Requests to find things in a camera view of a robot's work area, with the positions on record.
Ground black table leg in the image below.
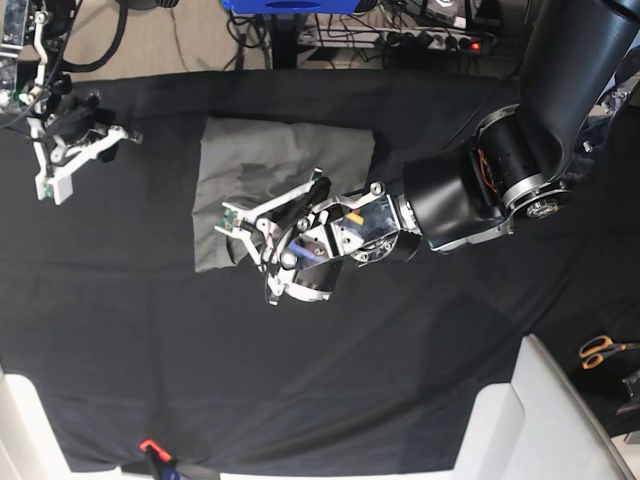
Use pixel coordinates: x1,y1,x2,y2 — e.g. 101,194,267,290
268,14,305,70

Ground orange handled scissors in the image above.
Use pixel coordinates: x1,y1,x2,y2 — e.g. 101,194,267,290
578,335,639,370

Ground dark metal object right edge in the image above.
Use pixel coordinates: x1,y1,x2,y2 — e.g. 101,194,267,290
616,370,640,415

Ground white bin left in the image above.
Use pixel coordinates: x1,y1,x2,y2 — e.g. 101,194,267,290
1,373,71,479

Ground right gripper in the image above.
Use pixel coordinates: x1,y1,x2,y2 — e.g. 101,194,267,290
27,90,143,205

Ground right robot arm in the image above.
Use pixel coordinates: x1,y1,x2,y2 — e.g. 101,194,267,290
1,1,142,205

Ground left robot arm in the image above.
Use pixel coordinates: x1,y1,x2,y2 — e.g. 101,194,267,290
217,1,639,305

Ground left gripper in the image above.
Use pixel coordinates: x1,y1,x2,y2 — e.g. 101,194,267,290
213,168,351,307

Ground blue plastic bin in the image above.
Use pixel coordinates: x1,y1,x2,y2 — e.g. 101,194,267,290
221,0,359,15

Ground white bin right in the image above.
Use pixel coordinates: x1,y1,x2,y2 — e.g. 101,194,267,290
452,334,635,479

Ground white bin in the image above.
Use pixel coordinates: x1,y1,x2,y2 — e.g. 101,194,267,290
1,373,71,479
452,334,635,479

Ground grey T-shirt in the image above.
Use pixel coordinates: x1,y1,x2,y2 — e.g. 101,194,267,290
192,118,375,273

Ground power strip with red light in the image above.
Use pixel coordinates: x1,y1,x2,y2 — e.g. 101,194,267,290
298,25,497,54

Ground black tablecloth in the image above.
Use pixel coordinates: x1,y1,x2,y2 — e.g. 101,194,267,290
1,70,639,476

